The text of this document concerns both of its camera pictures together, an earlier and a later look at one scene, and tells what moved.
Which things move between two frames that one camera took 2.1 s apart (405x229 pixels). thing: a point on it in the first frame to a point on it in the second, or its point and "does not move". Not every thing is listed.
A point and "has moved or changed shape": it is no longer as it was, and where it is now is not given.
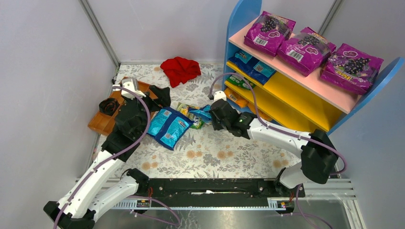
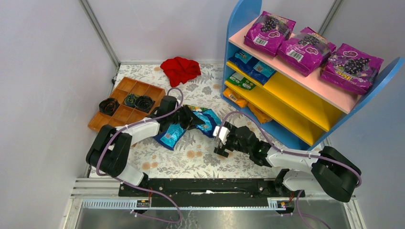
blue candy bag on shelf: x=257 y=69 does not move
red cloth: x=179 y=70 does not move
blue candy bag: x=204 y=112 has moved or changed shape
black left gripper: x=152 y=99 to x=192 y=117
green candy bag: x=236 y=79 does not move
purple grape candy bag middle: x=304 y=52 does not move
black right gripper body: x=215 y=114 to x=229 y=142
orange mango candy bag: x=244 y=102 does not move
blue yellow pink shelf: x=264 y=85 does not move
